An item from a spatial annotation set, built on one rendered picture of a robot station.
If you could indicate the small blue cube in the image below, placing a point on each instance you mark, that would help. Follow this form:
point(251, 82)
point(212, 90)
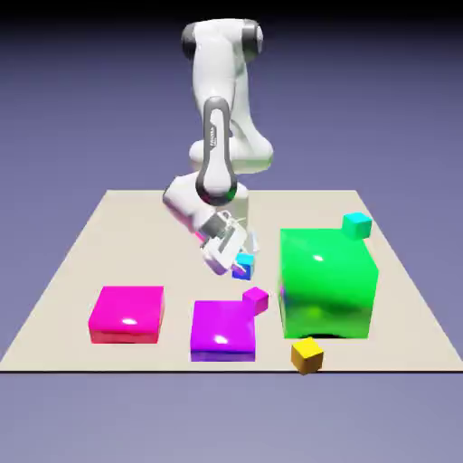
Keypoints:
point(243, 267)

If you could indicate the large green box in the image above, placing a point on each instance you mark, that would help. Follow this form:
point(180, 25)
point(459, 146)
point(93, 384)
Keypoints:
point(327, 285)

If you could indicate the small yellow cube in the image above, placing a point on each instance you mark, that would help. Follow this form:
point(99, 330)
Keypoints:
point(306, 356)

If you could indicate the large purple box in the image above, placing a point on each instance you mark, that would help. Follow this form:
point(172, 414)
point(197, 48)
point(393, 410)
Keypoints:
point(222, 331)

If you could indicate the small cyan cube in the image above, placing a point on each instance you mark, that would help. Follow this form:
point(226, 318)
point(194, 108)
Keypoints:
point(357, 224)

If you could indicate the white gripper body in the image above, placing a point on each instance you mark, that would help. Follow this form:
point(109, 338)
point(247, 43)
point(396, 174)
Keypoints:
point(225, 249)

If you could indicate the small purple cube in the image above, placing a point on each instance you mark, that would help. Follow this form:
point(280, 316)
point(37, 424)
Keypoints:
point(257, 299)

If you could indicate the large pink box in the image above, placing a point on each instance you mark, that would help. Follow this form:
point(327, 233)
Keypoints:
point(126, 314)

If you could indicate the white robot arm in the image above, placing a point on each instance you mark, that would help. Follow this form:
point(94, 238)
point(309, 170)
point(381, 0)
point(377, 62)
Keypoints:
point(220, 79)

